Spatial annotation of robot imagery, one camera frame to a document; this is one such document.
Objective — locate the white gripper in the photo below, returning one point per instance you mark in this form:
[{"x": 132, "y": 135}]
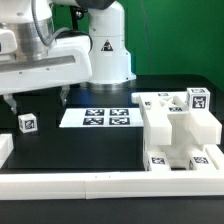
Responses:
[{"x": 67, "y": 63}]

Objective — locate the white tagged cube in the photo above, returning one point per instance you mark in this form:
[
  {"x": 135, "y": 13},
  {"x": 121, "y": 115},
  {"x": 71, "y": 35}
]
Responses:
[
  {"x": 198, "y": 98},
  {"x": 27, "y": 123}
]

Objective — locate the white chair back frame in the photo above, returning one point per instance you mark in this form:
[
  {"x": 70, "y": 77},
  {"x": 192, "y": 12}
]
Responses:
[{"x": 167, "y": 113}]

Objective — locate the white chair seat block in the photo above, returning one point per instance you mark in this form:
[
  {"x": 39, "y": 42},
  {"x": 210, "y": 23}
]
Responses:
[{"x": 176, "y": 152}]

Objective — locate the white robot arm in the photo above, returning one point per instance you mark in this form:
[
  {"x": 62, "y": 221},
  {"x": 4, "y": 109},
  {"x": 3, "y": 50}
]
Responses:
[{"x": 34, "y": 55}]

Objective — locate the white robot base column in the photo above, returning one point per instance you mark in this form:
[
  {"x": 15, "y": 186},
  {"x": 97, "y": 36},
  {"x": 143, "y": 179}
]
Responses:
[{"x": 110, "y": 60}]

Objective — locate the white left fence piece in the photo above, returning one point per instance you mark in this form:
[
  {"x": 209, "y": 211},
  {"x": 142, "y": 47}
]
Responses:
[{"x": 6, "y": 147}]

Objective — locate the white flat base plate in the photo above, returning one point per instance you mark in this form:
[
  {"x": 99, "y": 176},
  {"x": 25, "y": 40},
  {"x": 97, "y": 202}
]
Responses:
[{"x": 101, "y": 117}]

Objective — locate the white L-shaped fence rail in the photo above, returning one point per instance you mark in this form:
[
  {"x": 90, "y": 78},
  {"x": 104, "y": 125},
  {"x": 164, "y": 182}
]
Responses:
[{"x": 116, "y": 184}]

